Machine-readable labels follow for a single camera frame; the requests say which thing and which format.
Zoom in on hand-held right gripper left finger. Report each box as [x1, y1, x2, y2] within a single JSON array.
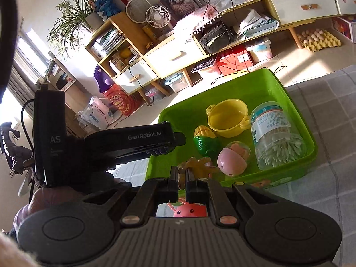
[[83, 167, 178, 226]]

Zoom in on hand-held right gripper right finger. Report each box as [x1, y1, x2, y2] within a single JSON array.
[[186, 168, 279, 226]]

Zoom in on toy corn cob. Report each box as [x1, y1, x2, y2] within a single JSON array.
[[193, 126, 221, 155]]

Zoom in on amber hand-shaped toy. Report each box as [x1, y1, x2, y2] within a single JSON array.
[[177, 157, 220, 190]]

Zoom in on pink clear capsule toy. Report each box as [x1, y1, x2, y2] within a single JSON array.
[[217, 141, 251, 176]]

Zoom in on yellow toy pot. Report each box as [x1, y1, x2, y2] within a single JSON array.
[[206, 99, 252, 138]]

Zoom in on clear cotton swab jar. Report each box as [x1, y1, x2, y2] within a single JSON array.
[[250, 101, 306, 171]]

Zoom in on green plastic bin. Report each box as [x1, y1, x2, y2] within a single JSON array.
[[145, 68, 318, 190]]

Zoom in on person's left hand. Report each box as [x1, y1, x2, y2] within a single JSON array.
[[12, 186, 84, 230]]

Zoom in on pink pig toy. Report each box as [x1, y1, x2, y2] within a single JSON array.
[[167, 197, 208, 218]]

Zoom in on small clear storage box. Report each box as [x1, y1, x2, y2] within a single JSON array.
[[144, 85, 165, 102]]

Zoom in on white printed bag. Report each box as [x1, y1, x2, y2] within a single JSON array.
[[77, 96, 115, 130]]

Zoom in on wooden side shelf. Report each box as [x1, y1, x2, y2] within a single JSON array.
[[36, 52, 79, 118]]

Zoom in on wooden white drawer cabinet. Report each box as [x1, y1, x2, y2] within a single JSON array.
[[85, 0, 356, 106]]

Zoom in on purple plastic seat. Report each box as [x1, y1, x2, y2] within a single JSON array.
[[93, 64, 115, 94]]

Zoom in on red cardboard box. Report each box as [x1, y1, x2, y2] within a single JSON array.
[[215, 46, 254, 76]]

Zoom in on black device on shelf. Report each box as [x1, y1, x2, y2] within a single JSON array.
[[198, 25, 236, 55]]

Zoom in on stack of papers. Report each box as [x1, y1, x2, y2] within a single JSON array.
[[91, 28, 126, 55]]

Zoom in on white desk fan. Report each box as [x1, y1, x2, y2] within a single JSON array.
[[145, 5, 172, 34]]

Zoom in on green potted plant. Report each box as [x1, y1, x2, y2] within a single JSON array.
[[47, 0, 105, 59]]

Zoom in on white round fan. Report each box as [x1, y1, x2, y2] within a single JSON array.
[[126, 0, 148, 24]]

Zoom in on folded white papers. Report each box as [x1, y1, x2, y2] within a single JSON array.
[[237, 8, 280, 38]]

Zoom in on grey checkered blanket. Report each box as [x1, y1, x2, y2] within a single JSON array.
[[111, 65, 356, 267]]

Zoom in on blue plush toy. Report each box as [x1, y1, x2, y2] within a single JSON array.
[[94, 0, 122, 18]]

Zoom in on yellow egg tray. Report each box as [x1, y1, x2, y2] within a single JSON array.
[[295, 29, 342, 52]]

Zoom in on white red printed box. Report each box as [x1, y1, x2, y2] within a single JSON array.
[[332, 16, 356, 41]]

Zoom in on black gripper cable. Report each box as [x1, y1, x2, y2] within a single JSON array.
[[20, 98, 37, 151]]

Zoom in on black power cable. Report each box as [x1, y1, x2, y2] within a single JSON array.
[[222, 0, 251, 73], [201, 0, 215, 51]]

